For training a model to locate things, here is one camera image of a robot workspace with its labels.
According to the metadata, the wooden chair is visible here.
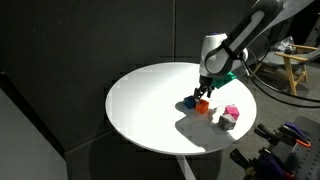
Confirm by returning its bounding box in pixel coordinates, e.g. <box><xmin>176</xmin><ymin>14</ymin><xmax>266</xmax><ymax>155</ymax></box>
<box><xmin>253</xmin><ymin>44</ymin><xmax>320</xmax><ymax>96</ymax></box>

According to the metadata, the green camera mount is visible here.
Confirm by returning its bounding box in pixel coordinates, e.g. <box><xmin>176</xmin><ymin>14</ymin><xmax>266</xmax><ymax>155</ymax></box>
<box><xmin>212</xmin><ymin>72</ymin><xmax>237</xmax><ymax>89</ymax></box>

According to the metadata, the black perforated metal board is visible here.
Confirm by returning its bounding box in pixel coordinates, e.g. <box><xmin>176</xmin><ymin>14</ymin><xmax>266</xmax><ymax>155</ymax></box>
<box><xmin>251</xmin><ymin>115</ymin><xmax>320</xmax><ymax>180</ymax></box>

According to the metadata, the purple spring clamp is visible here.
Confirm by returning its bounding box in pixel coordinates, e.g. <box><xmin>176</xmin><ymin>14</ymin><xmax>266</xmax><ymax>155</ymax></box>
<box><xmin>254</xmin><ymin>122</ymin><xmax>311</xmax><ymax>148</ymax></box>
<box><xmin>230</xmin><ymin>148</ymin><xmax>296</xmax><ymax>180</ymax></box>

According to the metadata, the blue block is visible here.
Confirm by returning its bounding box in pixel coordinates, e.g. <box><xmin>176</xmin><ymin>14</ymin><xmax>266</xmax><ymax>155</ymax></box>
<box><xmin>184</xmin><ymin>96</ymin><xmax>196</xmax><ymax>109</ymax></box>

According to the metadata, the orange block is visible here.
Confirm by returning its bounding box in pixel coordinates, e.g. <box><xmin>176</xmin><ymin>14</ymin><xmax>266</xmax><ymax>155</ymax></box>
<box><xmin>195</xmin><ymin>100</ymin><xmax>209</xmax><ymax>114</ymax></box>

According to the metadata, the lower purple spring clamp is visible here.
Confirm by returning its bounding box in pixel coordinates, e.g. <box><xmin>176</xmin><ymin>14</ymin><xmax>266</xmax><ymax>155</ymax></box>
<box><xmin>230</xmin><ymin>148</ymin><xmax>296</xmax><ymax>180</ymax></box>

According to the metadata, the white table leg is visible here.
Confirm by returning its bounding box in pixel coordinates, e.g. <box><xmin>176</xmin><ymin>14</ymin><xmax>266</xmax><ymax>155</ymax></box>
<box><xmin>176</xmin><ymin>155</ymin><xmax>196</xmax><ymax>180</ymax></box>

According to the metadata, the pink block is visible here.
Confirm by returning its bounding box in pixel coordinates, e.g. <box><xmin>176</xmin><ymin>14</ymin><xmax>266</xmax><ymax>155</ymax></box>
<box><xmin>224</xmin><ymin>105</ymin><xmax>240</xmax><ymax>121</ymax></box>

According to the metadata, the upper purple spring clamp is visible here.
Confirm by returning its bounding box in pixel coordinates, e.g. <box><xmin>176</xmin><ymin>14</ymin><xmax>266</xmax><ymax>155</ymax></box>
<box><xmin>254</xmin><ymin>122</ymin><xmax>311</xmax><ymax>148</ymax></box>

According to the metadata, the grey block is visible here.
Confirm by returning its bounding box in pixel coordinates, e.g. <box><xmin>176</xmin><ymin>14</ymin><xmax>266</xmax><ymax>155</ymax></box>
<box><xmin>218</xmin><ymin>114</ymin><xmax>236</xmax><ymax>131</ymax></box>

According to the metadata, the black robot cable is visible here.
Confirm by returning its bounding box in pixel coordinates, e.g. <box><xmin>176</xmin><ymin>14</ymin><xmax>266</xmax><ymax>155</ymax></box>
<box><xmin>240</xmin><ymin>31</ymin><xmax>320</xmax><ymax>108</ymax></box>

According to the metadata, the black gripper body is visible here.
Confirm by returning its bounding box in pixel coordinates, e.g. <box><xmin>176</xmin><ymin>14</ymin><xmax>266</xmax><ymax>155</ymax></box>
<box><xmin>199</xmin><ymin>76</ymin><xmax>213</xmax><ymax>95</ymax></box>

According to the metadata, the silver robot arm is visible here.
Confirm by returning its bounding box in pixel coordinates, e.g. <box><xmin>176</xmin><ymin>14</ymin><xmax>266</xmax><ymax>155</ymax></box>
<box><xmin>194</xmin><ymin>0</ymin><xmax>283</xmax><ymax>101</ymax></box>

